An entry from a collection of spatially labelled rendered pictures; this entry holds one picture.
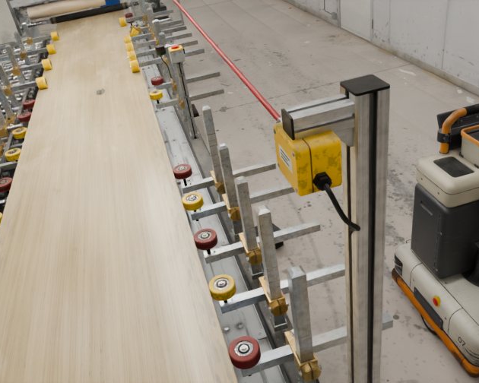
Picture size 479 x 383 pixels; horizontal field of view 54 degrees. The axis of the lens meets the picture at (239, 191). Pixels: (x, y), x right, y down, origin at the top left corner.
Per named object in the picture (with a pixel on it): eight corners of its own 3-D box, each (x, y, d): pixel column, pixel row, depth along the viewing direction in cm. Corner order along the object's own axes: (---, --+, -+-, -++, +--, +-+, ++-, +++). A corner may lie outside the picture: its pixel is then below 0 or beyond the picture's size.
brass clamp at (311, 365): (304, 337, 133) (302, 325, 130) (324, 377, 122) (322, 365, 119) (283, 344, 132) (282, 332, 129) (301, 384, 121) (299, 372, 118)
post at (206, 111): (227, 200, 215) (208, 103, 189) (229, 204, 212) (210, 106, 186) (220, 203, 215) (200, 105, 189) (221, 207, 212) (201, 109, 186)
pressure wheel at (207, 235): (207, 270, 163) (201, 245, 157) (195, 259, 169) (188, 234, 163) (226, 258, 167) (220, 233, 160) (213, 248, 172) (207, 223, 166)
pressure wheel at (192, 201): (188, 228, 185) (182, 204, 179) (186, 216, 192) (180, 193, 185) (208, 223, 185) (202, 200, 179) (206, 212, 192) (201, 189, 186)
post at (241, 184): (261, 282, 177) (244, 174, 151) (264, 288, 174) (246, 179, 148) (252, 285, 177) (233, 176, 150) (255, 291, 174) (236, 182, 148)
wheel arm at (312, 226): (317, 227, 176) (316, 218, 174) (321, 232, 173) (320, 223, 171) (204, 260, 170) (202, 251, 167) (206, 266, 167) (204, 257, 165)
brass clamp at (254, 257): (254, 239, 175) (252, 229, 173) (265, 262, 164) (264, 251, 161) (239, 244, 174) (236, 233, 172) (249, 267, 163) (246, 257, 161)
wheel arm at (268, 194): (293, 189, 195) (292, 181, 193) (296, 194, 193) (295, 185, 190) (191, 217, 189) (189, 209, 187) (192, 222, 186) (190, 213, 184)
